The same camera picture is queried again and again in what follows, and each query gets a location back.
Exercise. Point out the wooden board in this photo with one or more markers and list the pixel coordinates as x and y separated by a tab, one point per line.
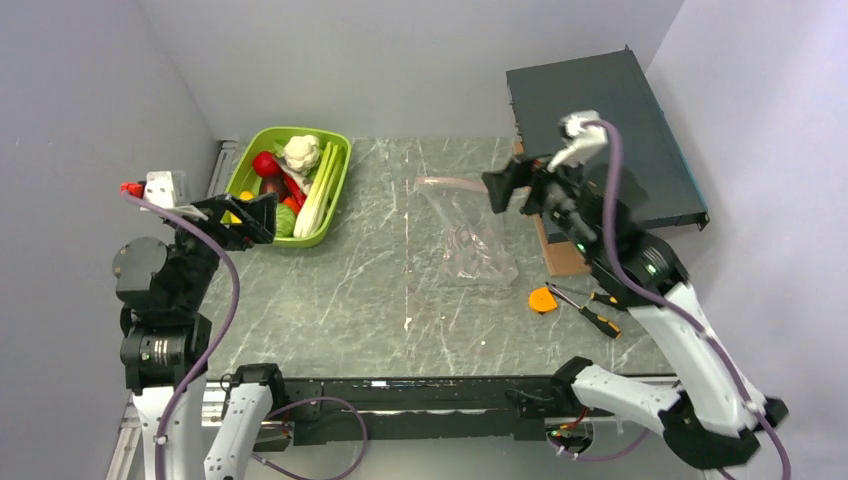
562	259

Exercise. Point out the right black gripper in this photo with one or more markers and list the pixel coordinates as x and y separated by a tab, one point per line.
525	171

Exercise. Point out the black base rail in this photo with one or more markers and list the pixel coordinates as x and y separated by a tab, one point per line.
523	408

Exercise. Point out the red chili pepper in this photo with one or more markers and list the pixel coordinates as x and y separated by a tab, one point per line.
296	192

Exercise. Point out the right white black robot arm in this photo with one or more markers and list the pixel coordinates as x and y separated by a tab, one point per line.
713	418

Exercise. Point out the dark green metal case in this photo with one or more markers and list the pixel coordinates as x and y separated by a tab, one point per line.
656	181

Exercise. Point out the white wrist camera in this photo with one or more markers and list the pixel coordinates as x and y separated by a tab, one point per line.
167	190
582	140

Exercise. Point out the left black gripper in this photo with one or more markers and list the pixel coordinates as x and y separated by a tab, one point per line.
257	215

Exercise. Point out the yellow black screwdriver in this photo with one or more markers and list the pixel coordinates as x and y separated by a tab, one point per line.
601	298
601	323

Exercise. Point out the green plastic basket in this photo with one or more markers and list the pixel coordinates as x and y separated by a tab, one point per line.
243	177

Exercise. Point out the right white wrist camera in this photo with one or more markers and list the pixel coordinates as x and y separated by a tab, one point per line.
582	140

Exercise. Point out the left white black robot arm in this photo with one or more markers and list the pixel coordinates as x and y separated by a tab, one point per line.
167	342

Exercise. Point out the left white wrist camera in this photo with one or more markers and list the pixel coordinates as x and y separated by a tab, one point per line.
167	190

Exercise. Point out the red tomato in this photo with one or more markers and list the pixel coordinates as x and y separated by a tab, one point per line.
265	164

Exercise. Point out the yellow bell pepper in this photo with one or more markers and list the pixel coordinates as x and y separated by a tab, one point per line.
246	196

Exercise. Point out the clear zip top bag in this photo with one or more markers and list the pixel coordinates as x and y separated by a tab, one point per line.
473	240

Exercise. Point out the green cabbage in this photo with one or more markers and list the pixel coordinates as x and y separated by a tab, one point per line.
285	221

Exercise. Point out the green celery stalk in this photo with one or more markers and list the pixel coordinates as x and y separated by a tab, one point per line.
313	211

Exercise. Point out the orange tape measure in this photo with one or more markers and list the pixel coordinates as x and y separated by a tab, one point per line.
542	301

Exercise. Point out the white cauliflower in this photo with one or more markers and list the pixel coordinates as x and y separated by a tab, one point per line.
302	153

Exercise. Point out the dark purple onion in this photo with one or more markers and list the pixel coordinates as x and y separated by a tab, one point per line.
274	184

